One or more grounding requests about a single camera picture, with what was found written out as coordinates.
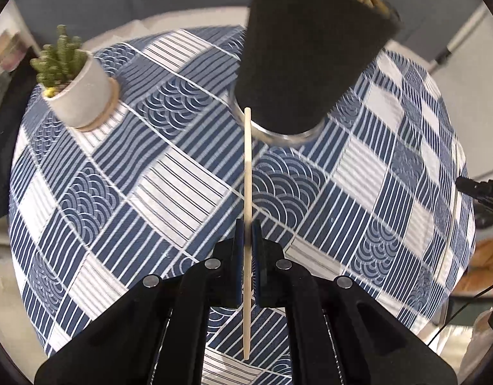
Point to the small potted succulent plant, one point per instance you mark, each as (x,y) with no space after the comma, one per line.
(74,84)

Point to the person's hand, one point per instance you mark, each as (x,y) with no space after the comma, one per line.
(479,274)

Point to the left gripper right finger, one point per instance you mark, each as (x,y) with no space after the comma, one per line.
(338,333)

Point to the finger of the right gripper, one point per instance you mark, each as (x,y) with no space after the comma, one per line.
(482,192)

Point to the black cylindrical utensil holder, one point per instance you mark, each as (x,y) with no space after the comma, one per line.
(300,57)

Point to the white board panel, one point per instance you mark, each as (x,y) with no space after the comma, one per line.
(465,81)

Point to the black side shelf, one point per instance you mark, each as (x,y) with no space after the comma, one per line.
(12,109)

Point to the blue patterned tablecloth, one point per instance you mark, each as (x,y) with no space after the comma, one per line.
(154,188)

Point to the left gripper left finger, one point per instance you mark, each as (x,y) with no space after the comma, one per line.
(156,332)

